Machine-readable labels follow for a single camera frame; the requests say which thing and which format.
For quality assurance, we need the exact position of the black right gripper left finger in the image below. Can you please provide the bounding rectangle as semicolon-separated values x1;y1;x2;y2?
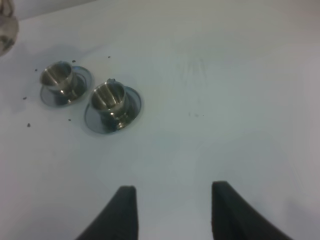
77;186;138;240

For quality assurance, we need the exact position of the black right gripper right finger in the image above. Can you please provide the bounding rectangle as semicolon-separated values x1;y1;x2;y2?
211;181;290;240

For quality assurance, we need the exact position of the stainless steel teapot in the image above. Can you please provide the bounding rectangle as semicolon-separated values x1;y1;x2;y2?
0;0;19;56

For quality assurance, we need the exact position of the right stainless steel teacup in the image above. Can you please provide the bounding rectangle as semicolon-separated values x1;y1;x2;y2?
89;78;130;132

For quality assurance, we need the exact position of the stainless steel teacup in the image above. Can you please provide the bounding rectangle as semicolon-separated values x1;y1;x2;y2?
89;78;130;132
39;60;76;96

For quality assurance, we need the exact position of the left stainless steel teacup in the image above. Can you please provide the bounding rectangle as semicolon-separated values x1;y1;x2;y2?
39;60;76;96

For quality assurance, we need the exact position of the right steel cup saucer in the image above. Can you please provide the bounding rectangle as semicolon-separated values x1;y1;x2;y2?
84;86;143;135

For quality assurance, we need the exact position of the steel cup saucer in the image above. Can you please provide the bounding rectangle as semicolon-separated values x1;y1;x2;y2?
84;86;143;135
40;66;94;108

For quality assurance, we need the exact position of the left steel cup saucer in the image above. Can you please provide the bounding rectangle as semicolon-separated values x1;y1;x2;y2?
40;66;94;108

